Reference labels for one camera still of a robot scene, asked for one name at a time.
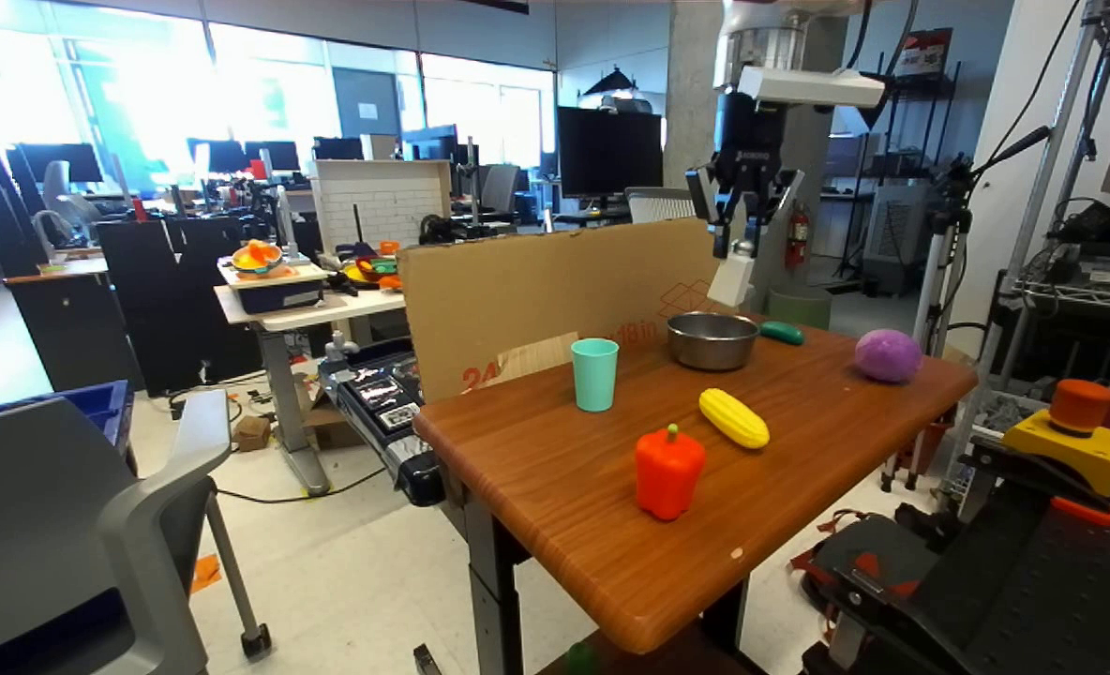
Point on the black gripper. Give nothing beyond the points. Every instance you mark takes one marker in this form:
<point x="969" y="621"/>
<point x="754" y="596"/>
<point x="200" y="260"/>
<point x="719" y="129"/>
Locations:
<point x="743" y="189"/>

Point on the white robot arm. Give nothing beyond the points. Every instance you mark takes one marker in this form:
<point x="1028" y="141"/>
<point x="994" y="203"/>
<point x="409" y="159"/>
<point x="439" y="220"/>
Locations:
<point x="813" y="86"/>

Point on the silver metal bowl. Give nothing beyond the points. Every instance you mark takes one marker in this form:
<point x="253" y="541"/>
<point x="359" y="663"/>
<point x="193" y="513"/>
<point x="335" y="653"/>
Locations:
<point x="711" y="343"/>

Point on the red fire extinguisher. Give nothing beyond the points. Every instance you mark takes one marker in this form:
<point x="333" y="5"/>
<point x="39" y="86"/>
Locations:
<point x="801" y="239"/>

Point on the small teal green object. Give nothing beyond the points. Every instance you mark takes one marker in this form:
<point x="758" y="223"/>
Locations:
<point x="783" y="331"/>

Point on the large black monitor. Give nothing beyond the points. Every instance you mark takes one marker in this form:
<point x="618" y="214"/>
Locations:
<point x="609" y="151"/>

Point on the yellow toy corn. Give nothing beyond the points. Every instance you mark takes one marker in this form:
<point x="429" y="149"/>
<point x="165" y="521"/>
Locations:
<point x="734" y="416"/>

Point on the purple plush ball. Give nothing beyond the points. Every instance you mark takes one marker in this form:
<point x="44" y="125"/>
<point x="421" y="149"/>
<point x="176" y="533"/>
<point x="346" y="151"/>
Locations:
<point x="885" y="358"/>

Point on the teal plastic cup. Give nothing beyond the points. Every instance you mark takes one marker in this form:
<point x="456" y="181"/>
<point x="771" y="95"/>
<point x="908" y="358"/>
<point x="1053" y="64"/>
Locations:
<point x="593" y="371"/>

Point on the black pendant lamp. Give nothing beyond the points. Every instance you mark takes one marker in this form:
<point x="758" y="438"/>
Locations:
<point x="611" y="84"/>

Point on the brown cardboard sheet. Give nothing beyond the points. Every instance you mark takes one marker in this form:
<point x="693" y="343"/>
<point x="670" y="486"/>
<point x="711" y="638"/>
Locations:
<point x="519" y="285"/>

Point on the orange toy bell pepper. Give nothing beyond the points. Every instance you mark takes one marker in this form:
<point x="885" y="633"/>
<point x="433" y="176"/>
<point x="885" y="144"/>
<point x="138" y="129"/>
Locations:
<point x="670" y="475"/>

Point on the metal equipment cart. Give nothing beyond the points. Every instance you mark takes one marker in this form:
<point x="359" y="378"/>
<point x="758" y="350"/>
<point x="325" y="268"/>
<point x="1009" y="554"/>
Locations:
<point x="1080" y="293"/>

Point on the white board panel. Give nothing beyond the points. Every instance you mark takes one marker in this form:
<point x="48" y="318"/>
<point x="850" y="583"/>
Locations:
<point x="379" y="199"/>

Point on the pile of toy food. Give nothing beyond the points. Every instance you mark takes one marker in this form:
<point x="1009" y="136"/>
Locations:
<point x="374" y="268"/>

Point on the yellow emergency stop button box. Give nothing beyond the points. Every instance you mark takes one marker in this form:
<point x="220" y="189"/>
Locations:
<point x="1073" y="445"/>

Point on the black table leg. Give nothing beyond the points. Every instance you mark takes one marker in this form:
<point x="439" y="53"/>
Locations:
<point x="493" y="588"/>

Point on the orange black bar clamp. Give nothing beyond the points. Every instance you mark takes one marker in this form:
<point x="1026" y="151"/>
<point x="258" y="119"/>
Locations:
<point x="1085" y="513"/>

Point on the white side table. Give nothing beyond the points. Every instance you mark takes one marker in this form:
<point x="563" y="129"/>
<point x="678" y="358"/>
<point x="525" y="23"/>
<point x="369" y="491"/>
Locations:
<point x="294" y="329"/>

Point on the tray with toy fruit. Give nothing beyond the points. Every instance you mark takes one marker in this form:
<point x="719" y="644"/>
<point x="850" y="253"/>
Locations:
<point x="271" y="279"/>

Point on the row of desk monitors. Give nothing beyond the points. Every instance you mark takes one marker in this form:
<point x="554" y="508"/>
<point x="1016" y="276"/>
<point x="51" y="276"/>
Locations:
<point x="240" y="154"/>

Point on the black cabinet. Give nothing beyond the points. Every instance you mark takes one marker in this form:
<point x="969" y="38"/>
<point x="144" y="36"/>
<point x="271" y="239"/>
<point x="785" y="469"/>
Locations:
<point x="165" y="303"/>

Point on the blue plastic bin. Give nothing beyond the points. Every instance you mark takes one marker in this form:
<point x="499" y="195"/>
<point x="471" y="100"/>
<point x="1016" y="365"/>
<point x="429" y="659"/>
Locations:
<point x="99" y="406"/>

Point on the grey office chair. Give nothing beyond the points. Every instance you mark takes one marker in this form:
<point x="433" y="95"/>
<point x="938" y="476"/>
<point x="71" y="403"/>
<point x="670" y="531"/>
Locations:
<point x="68" y="528"/>

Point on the black camera tripod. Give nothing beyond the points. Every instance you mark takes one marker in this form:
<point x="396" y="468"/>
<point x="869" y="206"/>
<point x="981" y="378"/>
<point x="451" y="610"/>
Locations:
<point x="953" y="249"/>

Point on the red wall sign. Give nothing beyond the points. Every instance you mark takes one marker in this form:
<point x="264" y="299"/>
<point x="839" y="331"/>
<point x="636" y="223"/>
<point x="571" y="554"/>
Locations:
<point x="925" y="49"/>

